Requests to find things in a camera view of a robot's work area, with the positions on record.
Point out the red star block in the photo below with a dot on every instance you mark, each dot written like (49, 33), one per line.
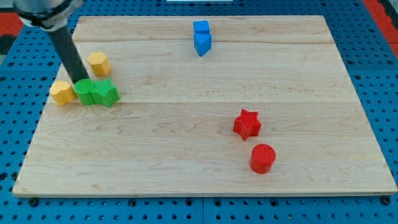
(247, 124)

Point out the blue triangle block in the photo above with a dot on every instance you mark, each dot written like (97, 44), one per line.
(202, 43)

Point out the wooden board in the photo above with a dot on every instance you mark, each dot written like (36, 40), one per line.
(171, 133)

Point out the yellow heart block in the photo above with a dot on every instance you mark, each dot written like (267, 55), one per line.
(62, 92)

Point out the yellow hexagon block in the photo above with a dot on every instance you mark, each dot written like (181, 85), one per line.
(99, 64)

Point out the green cylinder block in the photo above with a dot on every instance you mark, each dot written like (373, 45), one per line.
(83, 90)

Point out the green star block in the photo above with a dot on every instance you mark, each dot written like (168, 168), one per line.
(104, 92)

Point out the blue cube block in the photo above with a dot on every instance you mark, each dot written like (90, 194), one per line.
(201, 27)

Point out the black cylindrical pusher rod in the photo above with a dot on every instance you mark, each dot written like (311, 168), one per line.
(67, 51)

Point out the red cylinder block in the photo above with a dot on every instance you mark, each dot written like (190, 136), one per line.
(262, 158)

